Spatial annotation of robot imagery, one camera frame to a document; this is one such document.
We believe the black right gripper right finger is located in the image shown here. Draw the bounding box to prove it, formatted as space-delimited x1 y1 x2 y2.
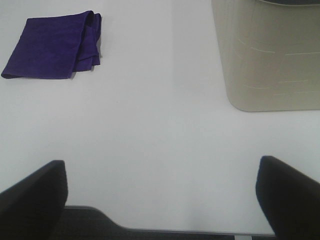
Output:
255 156 320 240

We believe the purple towel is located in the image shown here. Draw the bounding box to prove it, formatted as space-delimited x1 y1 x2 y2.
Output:
1 10 102 80

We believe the beige plastic basket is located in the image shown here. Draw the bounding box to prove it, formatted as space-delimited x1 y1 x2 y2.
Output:
211 0 320 112

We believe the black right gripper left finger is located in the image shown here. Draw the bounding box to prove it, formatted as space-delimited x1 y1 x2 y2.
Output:
0 160 68 240

